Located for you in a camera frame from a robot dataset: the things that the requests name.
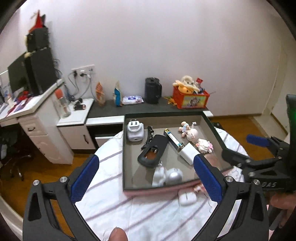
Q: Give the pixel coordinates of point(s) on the rose gold round tin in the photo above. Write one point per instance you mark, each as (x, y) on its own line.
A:
(213, 160)

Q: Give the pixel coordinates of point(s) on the white desk with drawers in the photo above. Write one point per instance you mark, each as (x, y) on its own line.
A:
(39, 120)

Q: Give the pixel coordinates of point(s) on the white earbuds case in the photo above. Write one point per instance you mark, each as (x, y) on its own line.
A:
(187, 197)

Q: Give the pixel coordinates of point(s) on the blue white snack bag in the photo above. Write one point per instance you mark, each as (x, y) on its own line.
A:
(117, 95)

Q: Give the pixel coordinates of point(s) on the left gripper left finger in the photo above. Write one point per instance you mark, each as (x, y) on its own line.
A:
(40, 221)

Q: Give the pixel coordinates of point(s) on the pink pig figurine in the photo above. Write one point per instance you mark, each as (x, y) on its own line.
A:
(189, 131)

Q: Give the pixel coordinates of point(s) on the small toothpaste box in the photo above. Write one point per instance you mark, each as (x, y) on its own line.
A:
(173, 140)

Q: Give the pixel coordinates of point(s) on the pink black storage box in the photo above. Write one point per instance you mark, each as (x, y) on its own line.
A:
(137, 179)

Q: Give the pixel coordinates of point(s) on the black office chair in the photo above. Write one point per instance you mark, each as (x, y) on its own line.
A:
(15, 150)

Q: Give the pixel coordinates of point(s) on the person right hand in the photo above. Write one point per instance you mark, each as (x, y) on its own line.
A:
(284, 201)

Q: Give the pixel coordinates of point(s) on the orange snack bag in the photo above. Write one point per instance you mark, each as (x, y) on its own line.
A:
(100, 96)

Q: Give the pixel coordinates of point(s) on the black hair clip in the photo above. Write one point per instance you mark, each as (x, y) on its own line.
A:
(150, 135)

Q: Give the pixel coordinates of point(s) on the red toy crate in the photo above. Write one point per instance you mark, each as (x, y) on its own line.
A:
(190, 101)

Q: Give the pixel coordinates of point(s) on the white pink brick figure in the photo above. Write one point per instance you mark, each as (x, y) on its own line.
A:
(204, 146)

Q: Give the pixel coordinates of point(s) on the yellow white plush toys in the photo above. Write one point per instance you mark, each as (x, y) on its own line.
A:
(186, 85)

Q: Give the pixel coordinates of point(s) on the black white tv stand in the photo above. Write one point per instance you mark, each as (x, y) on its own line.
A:
(104, 122)

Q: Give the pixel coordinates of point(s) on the white low side cabinet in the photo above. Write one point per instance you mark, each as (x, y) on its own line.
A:
(73, 128)

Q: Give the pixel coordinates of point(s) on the black computer tower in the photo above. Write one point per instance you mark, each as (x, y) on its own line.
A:
(40, 70)

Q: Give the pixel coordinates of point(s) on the wall power outlet strip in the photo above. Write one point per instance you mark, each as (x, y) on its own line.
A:
(88, 69)

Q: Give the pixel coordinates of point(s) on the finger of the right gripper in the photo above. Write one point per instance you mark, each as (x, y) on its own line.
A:
(273, 144)
(240, 159)

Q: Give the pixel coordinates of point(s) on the white phone charger block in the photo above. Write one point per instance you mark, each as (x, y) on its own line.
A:
(188, 153)

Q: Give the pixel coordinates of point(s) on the wet wipes pack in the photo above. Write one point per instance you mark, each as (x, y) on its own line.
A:
(131, 100)

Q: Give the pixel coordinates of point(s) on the white striped quilted tablecloth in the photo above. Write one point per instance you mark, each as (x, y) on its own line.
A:
(104, 206)

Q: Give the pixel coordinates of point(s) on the black computer monitor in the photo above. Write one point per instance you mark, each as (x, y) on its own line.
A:
(17, 74)

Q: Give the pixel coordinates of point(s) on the black speaker box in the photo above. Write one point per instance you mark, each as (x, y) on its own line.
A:
(37, 39)

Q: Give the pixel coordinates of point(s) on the black tv remote control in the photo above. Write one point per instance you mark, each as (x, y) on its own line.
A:
(152, 153)

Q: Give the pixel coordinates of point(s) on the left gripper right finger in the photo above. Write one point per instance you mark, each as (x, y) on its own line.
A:
(251, 220)

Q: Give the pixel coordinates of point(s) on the pink pastel brick figure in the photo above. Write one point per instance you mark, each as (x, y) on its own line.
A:
(199, 188)

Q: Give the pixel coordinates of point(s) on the person left hand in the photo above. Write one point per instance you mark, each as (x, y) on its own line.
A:
(118, 234)

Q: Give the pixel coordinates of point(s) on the black cylindrical appliance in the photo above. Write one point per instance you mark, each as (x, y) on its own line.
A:
(152, 90)

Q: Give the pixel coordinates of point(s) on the white rabbit figurine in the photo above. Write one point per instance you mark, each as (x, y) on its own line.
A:
(163, 176)

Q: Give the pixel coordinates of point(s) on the water bottle orange cap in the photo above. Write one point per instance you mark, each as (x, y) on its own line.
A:
(62, 106)

